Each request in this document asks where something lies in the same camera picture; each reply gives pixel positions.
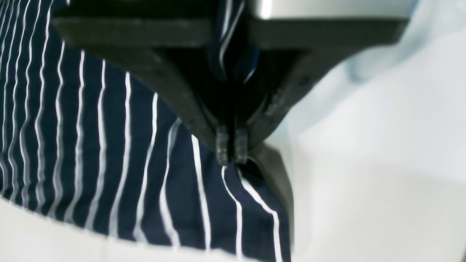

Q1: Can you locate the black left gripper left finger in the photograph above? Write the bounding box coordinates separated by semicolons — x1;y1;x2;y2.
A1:
52;16;231;166

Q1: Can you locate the navy white striped T-shirt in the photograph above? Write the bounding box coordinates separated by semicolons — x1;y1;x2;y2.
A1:
1;0;291;262

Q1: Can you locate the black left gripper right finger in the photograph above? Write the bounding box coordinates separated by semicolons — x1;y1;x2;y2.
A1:
233;18;409;164

